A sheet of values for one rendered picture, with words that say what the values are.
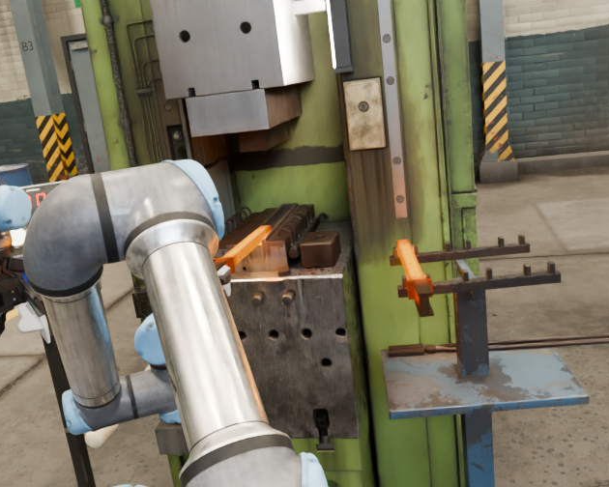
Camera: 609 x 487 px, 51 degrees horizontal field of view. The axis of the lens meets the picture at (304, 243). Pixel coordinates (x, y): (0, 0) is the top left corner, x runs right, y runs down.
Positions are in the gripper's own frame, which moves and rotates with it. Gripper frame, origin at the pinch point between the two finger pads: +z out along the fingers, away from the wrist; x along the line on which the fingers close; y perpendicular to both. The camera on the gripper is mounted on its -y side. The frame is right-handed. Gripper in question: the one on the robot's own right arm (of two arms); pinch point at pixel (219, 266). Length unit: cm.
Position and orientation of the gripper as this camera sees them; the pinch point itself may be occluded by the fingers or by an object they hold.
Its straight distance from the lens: 136.5
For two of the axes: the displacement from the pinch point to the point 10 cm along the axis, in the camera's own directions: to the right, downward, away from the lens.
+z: 1.9, -2.6, 9.5
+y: 1.3, 9.6, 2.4
